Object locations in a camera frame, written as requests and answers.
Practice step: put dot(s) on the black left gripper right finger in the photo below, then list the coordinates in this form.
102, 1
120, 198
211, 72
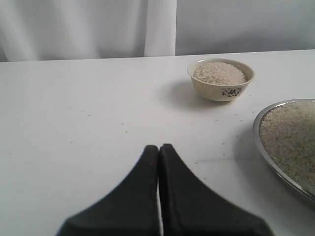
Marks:
190, 208

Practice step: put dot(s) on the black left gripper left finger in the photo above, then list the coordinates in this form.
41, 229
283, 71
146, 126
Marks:
130, 209

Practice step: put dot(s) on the steel tray of rice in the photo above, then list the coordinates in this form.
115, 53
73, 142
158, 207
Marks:
284, 134

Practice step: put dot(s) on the ceramic bowl of rice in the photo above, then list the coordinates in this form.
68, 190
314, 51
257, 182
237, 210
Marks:
220, 80

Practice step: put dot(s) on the white curtain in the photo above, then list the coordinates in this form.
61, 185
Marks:
86, 29

